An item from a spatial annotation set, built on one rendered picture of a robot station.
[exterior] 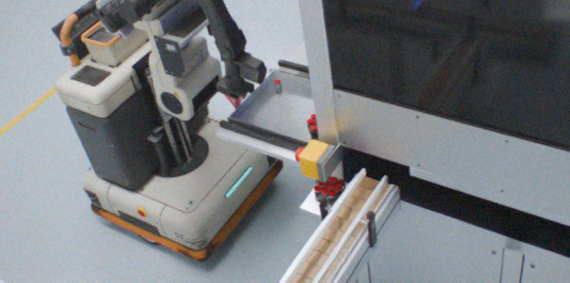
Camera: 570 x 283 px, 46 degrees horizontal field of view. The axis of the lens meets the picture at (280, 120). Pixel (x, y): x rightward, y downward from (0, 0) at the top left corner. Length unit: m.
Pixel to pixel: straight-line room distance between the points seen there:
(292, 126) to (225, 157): 0.89
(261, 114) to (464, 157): 0.76
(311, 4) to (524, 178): 0.61
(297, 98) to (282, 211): 0.96
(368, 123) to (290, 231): 1.34
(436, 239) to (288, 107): 0.63
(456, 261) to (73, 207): 2.02
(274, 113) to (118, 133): 0.78
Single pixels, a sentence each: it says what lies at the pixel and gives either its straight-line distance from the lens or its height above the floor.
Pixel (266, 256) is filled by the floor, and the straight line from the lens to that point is 2.87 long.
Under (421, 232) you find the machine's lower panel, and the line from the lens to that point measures 1.88.
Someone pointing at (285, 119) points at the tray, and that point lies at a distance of 2.09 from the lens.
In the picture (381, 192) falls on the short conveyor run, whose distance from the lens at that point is 1.77.
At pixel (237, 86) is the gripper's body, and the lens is 2.04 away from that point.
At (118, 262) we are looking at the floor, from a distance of 3.06.
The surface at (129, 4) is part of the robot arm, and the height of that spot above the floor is 1.27.
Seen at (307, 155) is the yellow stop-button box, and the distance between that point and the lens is 1.74.
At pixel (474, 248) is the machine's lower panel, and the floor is 0.79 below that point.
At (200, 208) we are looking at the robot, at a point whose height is 0.28.
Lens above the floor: 2.22
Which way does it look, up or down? 40 degrees down
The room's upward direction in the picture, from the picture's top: 11 degrees counter-clockwise
